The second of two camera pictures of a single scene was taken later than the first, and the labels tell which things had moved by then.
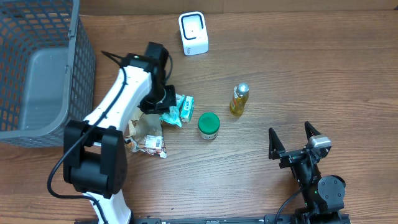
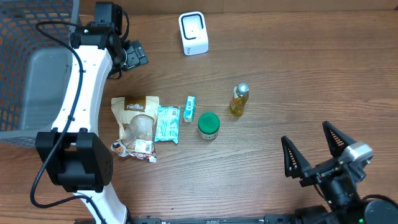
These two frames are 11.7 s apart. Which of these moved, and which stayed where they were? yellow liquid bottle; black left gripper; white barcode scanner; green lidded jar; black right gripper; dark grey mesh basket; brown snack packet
Moved: black left gripper; black right gripper; brown snack packet
Stayed: dark grey mesh basket; white barcode scanner; green lidded jar; yellow liquid bottle
